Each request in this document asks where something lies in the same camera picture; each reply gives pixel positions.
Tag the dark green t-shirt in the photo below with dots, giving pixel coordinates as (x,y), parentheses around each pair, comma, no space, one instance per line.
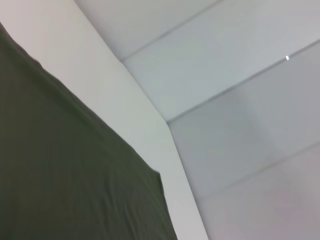
(62,162)

